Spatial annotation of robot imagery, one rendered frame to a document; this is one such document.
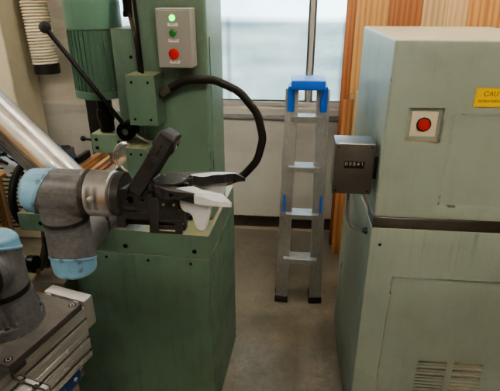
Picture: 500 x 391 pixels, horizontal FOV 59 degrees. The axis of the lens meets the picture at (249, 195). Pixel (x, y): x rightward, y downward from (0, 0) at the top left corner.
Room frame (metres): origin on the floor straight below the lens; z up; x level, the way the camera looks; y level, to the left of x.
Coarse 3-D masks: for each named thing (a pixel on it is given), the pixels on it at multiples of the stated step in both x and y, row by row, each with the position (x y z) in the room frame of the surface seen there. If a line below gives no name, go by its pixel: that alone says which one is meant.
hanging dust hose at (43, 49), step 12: (24, 0) 2.77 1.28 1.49; (36, 0) 2.79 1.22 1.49; (24, 12) 2.77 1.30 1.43; (36, 12) 2.77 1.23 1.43; (24, 24) 2.78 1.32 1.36; (36, 24) 2.76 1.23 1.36; (36, 36) 2.76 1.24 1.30; (48, 36) 2.80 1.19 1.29; (36, 48) 2.76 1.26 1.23; (48, 48) 2.78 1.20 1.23; (36, 60) 2.77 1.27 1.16; (48, 60) 2.77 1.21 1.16; (36, 72) 2.77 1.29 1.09; (48, 72) 2.76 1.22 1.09
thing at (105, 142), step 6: (96, 132) 1.54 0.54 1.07; (102, 132) 1.54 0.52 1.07; (108, 132) 1.54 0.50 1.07; (114, 132) 1.54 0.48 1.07; (96, 138) 1.51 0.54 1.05; (102, 138) 1.51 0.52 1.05; (108, 138) 1.51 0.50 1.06; (114, 138) 1.50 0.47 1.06; (96, 144) 1.51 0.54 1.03; (102, 144) 1.51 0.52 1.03; (108, 144) 1.51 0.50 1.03; (114, 144) 1.50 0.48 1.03; (96, 150) 1.52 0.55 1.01; (102, 150) 1.51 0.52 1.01; (108, 150) 1.51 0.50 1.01
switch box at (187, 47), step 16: (160, 16) 1.33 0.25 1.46; (176, 16) 1.32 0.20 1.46; (192, 16) 1.35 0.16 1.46; (160, 32) 1.33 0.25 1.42; (192, 32) 1.34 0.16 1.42; (160, 48) 1.33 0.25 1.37; (176, 48) 1.33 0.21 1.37; (192, 48) 1.33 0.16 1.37; (160, 64) 1.33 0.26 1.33; (176, 64) 1.33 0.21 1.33; (192, 64) 1.32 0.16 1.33
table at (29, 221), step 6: (24, 210) 1.25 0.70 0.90; (18, 216) 1.23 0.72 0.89; (24, 216) 1.23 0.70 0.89; (30, 216) 1.23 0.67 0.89; (36, 216) 1.22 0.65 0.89; (24, 222) 1.23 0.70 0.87; (30, 222) 1.23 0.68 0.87; (36, 222) 1.22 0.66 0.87; (24, 228) 1.23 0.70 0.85; (30, 228) 1.23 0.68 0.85; (36, 228) 1.23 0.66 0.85; (42, 228) 1.22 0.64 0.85
